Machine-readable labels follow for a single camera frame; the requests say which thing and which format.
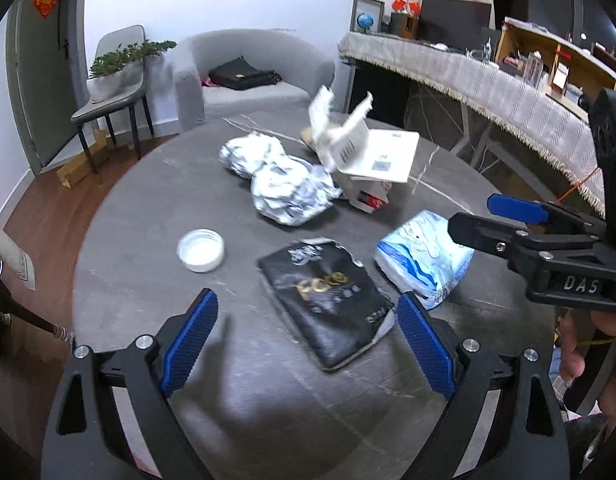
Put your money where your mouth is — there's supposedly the clear glass jar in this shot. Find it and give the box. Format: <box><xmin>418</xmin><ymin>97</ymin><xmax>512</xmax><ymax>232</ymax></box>
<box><xmin>520</xmin><ymin>52</ymin><xmax>545</xmax><ymax>87</ymax></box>

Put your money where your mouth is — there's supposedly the wooden shelf box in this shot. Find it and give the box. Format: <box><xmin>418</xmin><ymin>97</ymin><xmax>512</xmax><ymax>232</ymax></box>
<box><xmin>494</xmin><ymin>17</ymin><xmax>616</xmax><ymax>126</ymax></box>

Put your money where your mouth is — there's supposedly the fringed patterned tablecloth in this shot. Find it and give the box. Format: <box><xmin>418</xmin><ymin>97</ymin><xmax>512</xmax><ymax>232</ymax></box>
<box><xmin>338</xmin><ymin>30</ymin><xmax>609</xmax><ymax>218</ymax></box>

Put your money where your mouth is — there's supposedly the orange cord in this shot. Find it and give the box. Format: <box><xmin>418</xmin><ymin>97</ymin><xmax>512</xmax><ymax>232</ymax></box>
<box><xmin>558</xmin><ymin>166</ymin><xmax>602</xmax><ymax>202</ymax></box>

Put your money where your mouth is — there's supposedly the grey armchair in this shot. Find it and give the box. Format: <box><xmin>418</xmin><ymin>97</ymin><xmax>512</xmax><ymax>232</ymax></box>
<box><xmin>173</xmin><ymin>29</ymin><xmax>336</xmax><ymax>133</ymax></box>

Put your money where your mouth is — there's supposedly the white plastic lid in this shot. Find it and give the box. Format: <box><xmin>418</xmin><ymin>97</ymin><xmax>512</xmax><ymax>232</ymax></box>
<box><xmin>177</xmin><ymin>229</ymin><xmax>225</xmax><ymax>273</ymax></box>

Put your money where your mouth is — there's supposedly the dark cylindrical container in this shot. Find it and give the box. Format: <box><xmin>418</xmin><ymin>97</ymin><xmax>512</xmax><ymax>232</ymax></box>
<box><xmin>390</xmin><ymin>12</ymin><xmax>419</xmax><ymax>40</ymax></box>

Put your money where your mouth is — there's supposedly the grey door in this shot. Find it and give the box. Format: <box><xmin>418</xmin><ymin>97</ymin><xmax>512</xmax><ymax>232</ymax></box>
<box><xmin>5</xmin><ymin>0</ymin><xmax>81</xmax><ymax>176</ymax></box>

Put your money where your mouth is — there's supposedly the person's right hand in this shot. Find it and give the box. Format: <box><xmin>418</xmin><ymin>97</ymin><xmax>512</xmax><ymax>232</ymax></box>
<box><xmin>558</xmin><ymin>307</ymin><xmax>616</xmax><ymax>385</ymax></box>

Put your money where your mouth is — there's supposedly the potted plant white pot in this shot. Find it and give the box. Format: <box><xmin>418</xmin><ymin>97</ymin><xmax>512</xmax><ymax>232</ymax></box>
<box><xmin>88</xmin><ymin>45</ymin><xmax>146</xmax><ymax>104</ymax></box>
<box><xmin>132</xmin><ymin>39</ymin><xmax>177</xmax><ymax>61</ymax></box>

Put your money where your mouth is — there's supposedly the red white carton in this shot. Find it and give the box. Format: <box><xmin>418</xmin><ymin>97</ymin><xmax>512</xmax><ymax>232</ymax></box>
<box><xmin>340</xmin><ymin>172</ymin><xmax>391</xmax><ymax>213</ymax></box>

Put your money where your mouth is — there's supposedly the picture frame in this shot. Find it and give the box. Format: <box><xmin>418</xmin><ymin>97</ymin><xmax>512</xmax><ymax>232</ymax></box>
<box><xmin>350</xmin><ymin>0</ymin><xmax>386</xmax><ymax>35</ymax></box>

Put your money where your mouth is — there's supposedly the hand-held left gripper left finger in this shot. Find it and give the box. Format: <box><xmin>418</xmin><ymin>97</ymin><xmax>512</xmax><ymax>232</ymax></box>
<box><xmin>42</xmin><ymin>287</ymin><xmax>219</xmax><ymax>480</ymax></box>

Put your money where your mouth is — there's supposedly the white paper box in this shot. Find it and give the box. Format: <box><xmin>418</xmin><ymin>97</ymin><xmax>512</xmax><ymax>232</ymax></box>
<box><xmin>338</xmin><ymin>129</ymin><xmax>419</xmax><ymax>184</ymax></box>

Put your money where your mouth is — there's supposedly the large crumpled foil ball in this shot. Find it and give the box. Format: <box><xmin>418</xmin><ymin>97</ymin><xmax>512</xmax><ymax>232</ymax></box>
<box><xmin>250</xmin><ymin>155</ymin><xmax>343</xmax><ymax>227</ymax></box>

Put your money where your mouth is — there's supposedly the beige tablecloth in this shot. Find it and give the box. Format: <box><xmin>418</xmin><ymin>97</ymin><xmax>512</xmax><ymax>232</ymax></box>
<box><xmin>0</xmin><ymin>212</ymin><xmax>38</xmax><ymax>292</ymax></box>

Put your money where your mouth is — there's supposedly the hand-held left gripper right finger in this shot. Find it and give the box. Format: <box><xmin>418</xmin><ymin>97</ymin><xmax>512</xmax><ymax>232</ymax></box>
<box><xmin>397</xmin><ymin>291</ymin><xmax>571</xmax><ymax>480</ymax></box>

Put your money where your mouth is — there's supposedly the grey dining chair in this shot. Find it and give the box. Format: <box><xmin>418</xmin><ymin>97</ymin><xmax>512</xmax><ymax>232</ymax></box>
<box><xmin>70</xmin><ymin>25</ymin><xmax>156</xmax><ymax>175</ymax></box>

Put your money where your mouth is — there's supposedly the black snack bag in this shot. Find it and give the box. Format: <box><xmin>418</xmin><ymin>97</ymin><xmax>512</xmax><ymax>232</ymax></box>
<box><xmin>257</xmin><ymin>238</ymin><xmax>396</xmax><ymax>372</ymax></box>

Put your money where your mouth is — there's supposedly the black monitor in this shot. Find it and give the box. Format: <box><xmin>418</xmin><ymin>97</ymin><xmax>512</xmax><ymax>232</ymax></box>
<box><xmin>418</xmin><ymin>0</ymin><xmax>493</xmax><ymax>53</ymax></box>

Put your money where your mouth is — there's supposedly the blue white tissue pack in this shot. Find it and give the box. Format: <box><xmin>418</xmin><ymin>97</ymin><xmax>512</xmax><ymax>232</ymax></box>
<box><xmin>374</xmin><ymin>210</ymin><xmax>475</xmax><ymax>311</ymax></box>

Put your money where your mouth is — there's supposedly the torn white paper packaging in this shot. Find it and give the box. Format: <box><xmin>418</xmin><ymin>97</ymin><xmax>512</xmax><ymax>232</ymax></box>
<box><xmin>308</xmin><ymin>86</ymin><xmax>373</xmax><ymax>172</ymax></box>

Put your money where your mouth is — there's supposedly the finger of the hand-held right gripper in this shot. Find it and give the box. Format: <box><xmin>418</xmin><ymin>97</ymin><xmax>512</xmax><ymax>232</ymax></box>
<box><xmin>487</xmin><ymin>193</ymin><xmax>608</xmax><ymax>241</ymax></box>
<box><xmin>447</xmin><ymin>212</ymin><xmax>596</xmax><ymax>286</ymax></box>

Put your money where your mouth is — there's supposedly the flat cardboard box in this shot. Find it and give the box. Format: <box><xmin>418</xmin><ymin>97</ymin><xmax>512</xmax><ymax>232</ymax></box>
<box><xmin>56</xmin><ymin>130</ymin><xmax>111</xmax><ymax>188</ymax></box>

